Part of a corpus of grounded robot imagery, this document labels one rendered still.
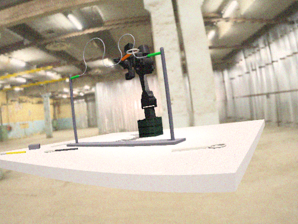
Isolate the grey wire frame on two posts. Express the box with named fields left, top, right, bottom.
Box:
left=66, top=47, right=186, bottom=147

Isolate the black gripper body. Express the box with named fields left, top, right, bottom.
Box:
left=124, top=43, right=142, bottom=80

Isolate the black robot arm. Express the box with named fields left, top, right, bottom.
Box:
left=134, top=45, right=157, bottom=119

